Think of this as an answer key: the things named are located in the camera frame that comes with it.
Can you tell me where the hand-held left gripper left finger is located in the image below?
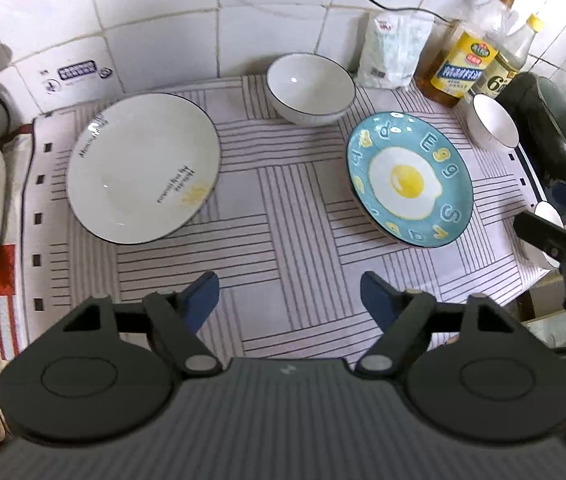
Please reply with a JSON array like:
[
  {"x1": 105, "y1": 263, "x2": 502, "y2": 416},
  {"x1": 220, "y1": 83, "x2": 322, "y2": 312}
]
[{"x1": 63, "y1": 271, "x2": 224, "y2": 378}]

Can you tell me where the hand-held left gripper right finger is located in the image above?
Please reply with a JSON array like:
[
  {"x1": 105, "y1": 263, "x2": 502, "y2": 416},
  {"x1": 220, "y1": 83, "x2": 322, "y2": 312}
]
[{"x1": 355, "y1": 271, "x2": 519, "y2": 378}]

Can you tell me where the small white bowl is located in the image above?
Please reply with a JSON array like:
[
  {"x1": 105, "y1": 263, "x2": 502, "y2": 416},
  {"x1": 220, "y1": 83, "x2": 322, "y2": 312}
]
[
  {"x1": 466, "y1": 94, "x2": 521, "y2": 152},
  {"x1": 526, "y1": 201, "x2": 566, "y2": 268}
]

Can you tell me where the white plate with lettering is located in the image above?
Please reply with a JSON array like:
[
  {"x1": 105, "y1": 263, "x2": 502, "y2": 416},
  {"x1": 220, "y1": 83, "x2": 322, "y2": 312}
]
[{"x1": 66, "y1": 92, "x2": 223, "y2": 246}]

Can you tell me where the large white bowl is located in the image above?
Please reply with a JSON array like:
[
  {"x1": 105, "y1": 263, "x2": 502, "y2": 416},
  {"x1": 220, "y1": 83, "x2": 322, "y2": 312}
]
[{"x1": 265, "y1": 53, "x2": 356, "y2": 127}]

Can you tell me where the plastic bag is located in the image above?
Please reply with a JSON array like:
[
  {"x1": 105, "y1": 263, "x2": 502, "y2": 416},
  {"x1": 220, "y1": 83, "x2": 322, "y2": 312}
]
[{"x1": 518, "y1": 310, "x2": 566, "y2": 376}]

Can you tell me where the blue fried egg plate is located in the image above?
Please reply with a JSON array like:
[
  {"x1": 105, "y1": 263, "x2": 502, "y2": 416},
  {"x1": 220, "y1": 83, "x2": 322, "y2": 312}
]
[{"x1": 346, "y1": 111, "x2": 474, "y2": 248}]

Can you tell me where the striped table cloth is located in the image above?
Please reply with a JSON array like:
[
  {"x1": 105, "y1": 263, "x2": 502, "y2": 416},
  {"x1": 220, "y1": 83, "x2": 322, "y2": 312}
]
[{"x1": 20, "y1": 74, "x2": 551, "y2": 361}]

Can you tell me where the clear oil bottle yellow cap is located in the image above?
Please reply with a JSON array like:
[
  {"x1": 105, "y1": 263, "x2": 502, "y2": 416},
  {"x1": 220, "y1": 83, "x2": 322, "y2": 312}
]
[{"x1": 472, "y1": 12, "x2": 544, "y2": 103}]

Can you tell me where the amber cooking oil bottle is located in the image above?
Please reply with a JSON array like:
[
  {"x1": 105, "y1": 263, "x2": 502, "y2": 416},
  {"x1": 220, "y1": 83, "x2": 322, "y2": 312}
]
[{"x1": 413, "y1": 0, "x2": 516, "y2": 108}]

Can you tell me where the white powder bag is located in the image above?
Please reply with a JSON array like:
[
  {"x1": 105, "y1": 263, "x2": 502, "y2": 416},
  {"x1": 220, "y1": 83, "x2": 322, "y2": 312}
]
[{"x1": 354, "y1": 10, "x2": 436, "y2": 91}]

